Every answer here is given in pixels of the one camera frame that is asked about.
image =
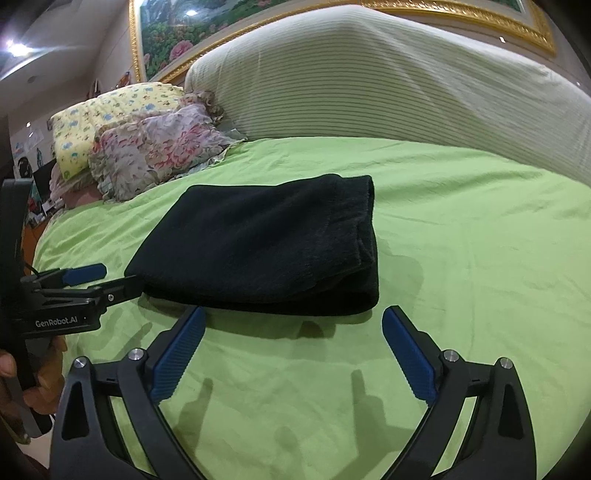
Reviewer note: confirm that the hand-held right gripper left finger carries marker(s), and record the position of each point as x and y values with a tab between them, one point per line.
178	357

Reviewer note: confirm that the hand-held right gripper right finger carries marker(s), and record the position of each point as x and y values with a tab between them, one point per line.
408	353

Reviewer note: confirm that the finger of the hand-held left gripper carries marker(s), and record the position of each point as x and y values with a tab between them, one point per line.
122	288
83	273

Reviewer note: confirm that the black pants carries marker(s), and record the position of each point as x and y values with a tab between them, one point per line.
258	244

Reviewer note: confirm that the person's left hand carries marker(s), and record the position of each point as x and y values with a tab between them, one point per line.
51	369

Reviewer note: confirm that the pink cloth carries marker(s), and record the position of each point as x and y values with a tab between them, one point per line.
69	187

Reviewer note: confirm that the green bed sheet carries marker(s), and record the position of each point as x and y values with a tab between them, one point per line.
461	277

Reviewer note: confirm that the floral ruffled pillow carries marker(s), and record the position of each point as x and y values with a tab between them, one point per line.
152	152

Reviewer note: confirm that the yellow printed pillow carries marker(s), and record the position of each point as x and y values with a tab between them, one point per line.
92	124

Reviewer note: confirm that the ceiling light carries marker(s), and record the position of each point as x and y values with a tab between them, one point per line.
16	48

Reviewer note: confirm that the gold framed landscape painting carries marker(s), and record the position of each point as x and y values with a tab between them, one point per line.
175	32

